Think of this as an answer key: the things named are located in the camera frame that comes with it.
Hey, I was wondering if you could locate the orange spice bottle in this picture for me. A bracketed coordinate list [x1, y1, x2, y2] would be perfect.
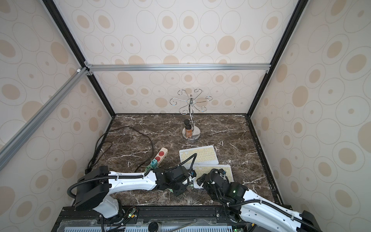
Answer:
[185, 124, 193, 139]

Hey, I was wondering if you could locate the aluminium left rail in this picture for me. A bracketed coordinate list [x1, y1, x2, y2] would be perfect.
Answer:
[1, 67, 88, 169]

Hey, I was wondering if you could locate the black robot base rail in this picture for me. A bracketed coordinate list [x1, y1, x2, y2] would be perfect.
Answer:
[52, 205, 251, 232]

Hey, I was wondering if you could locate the chrome hook stand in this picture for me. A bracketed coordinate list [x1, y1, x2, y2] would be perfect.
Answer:
[169, 89, 213, 142]

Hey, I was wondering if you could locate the white wireless keyboard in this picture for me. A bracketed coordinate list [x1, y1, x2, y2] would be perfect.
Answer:
[189, 164, 234, 189]
[179, 146, 219, 165]

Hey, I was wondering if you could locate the black power strip cord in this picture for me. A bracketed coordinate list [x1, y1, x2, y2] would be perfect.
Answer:
[86, 126, 154, 173]

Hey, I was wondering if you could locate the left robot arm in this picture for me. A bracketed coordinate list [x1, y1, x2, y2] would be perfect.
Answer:
[67, 165, 197, 219]

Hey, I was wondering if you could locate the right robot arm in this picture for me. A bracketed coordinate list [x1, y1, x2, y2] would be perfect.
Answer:
[197, 169, 321, 232]

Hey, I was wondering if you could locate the beige red power strip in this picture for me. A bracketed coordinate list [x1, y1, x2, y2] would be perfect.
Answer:
[146, 148, 168, 170]

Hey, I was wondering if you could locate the aluminium rail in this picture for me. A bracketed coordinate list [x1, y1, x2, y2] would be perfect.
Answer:
[87, 63, 271, 72]
[1, 67, 88, 169]

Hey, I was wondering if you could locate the aluminium back rail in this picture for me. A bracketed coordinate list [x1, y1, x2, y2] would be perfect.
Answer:
[87, 63, 271, 72]

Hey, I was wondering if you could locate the teal charger plug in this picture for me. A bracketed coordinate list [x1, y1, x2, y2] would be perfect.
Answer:
[149, 159, 158, 169]

